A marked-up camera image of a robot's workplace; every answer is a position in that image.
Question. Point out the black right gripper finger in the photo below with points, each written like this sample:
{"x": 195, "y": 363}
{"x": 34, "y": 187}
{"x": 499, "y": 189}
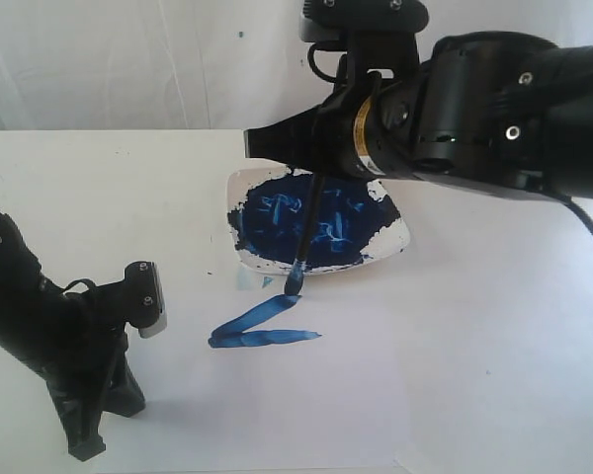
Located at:
{"x": 288, "y": 142}

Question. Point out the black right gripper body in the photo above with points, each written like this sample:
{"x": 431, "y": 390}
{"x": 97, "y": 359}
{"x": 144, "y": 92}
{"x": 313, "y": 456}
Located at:
{"x": 419, "y": 129}

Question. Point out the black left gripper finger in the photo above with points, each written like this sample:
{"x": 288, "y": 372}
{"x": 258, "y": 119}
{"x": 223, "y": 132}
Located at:
{"x": 79, "y": 412}
{"x": 124, "y": 396}

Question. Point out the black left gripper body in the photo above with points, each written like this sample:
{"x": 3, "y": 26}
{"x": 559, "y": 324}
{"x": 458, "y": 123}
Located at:
{"x": 72, "y": 341}

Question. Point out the black paintbrush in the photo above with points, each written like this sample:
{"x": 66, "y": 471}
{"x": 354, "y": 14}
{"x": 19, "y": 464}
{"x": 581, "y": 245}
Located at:
{"x": 294, "y": 281}

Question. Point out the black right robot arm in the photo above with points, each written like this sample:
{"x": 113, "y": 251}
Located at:
{"x": 492, "y": 112}

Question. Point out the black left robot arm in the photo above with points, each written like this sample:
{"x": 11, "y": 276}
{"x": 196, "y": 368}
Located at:
{"x": 21, "y": 275}

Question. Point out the white plate with blue paint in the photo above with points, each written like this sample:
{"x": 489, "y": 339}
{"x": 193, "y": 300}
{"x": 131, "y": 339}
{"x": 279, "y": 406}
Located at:
{"x": 357, "y": 224}

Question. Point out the white paper sheet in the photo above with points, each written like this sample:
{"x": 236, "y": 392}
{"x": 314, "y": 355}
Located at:
{"x": 335, "y": 401}

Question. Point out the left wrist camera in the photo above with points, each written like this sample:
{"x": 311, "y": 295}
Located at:
{"x": 144, "y": 303}

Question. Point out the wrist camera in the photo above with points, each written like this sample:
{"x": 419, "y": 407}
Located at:
{"x": 144, "y": 303}
{"x": 328, "y": 20}

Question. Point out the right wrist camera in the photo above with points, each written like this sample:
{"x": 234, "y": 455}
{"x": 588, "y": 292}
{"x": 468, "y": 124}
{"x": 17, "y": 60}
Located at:
{"x": 328, "y": 20}

